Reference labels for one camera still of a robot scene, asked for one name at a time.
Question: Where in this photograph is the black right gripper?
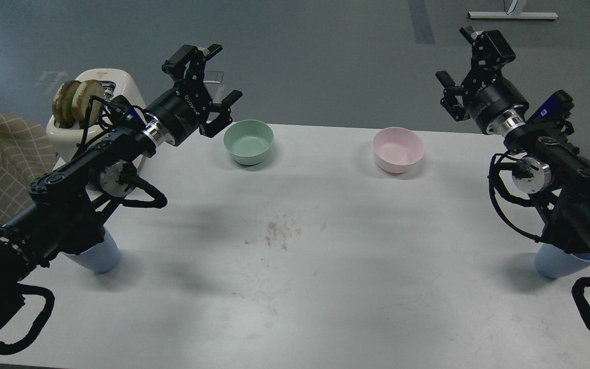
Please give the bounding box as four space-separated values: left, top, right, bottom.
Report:
435 26 529 135

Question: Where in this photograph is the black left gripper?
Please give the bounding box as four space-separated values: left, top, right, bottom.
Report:
146 44 243 147

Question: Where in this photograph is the light blue cup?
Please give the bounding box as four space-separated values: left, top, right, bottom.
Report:
61 228 121 274
533 243 590 279

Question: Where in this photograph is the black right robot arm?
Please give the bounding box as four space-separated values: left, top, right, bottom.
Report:
435 27 590 331

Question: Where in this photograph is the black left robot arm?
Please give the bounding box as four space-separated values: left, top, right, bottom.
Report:
0 44 242 355

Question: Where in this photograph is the green bowl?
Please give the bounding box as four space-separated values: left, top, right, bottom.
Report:
223 119 275 166

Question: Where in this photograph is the white table leg base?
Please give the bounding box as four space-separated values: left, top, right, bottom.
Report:
467 1 559 21

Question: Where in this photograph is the cream toaster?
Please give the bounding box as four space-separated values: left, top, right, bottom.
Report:
46 68 146 169

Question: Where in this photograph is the pink bowl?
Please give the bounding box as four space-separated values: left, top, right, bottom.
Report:
372 127 425 175

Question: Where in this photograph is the toast slice left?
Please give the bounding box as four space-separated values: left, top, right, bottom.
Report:
52 80 80 129

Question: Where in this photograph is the blue camera on right wrist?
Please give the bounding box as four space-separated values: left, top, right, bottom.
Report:
526 89 575 124

